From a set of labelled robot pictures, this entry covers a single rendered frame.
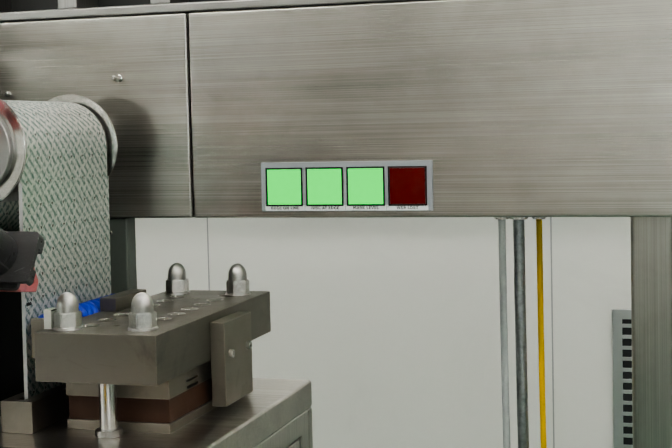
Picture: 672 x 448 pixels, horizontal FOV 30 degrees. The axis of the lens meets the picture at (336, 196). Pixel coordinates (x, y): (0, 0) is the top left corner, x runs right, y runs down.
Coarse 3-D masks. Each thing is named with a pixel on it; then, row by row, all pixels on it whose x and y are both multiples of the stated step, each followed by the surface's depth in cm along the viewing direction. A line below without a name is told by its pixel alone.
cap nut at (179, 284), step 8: (176, 264) 183; (168, 272) 184; (176, 272) 183; (184, 272) 184; (168, 280) 183; (176, 280) 183; (184, 280) 183; (168, 288) 183; (176, 288) 183; (184, 288) 183
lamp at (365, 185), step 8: (360, 168) 175; (368, 168) 175; (376, 168) 174; (352, 176) 176; (360, 176) 175; (368, 176) 175; (376, 176) 175; (352, 184) 176; (360, 184) 175; (368, 184) 175; (376, 184) 175; (352, 192) 176; (360, 192) 175; (368, 192) 175; (376, 192) 175; (352, 200) 176; (360, 200) 175; (368, 200) 175; (376, 200) 175
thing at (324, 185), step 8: (312, 176) 177; (320, 176) 177; (328, 176) 177; (336, 176) 176; (312, 184) 177; (320, 184) 177; (328, 184) 177; (336, 184) 176; (312, 192) 177; (320, 192) 177; (328, 192) 177; (336, 192) 176; (312, 200) 177; (320, 200) 177; (328, 200) 177; (336, 200) 176
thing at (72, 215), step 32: (32, 192) 158; (64, 192) 165; (96, 192) 174; (32, 224) 158; (64, 224) 165; (96, 224) 174; (64, 256) 165; (96, 256) 174; (64, 288) 165; (96, 288) 174
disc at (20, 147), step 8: (0, 104) 155; (0, 112) 155; (8, 112) 154; (8, 120) 155; (16, 120) 154; (8, 128) 155; (16, 128) 154; (16, 136) 154; (24, 136) 154; (16, 144) 154; (24, 144) 154; (16, 152) 154; (24, 152) 154; (16, 160) 155; (24, 160) 154; (16, 168) 155; (24, 168) 155; (8, 176) 155; (16, 176) 155; (0, 184) 155; (8, 184) 155; (16, 184) 155; (0, 192) 155; (8, 192) 155; (0, 200) 156
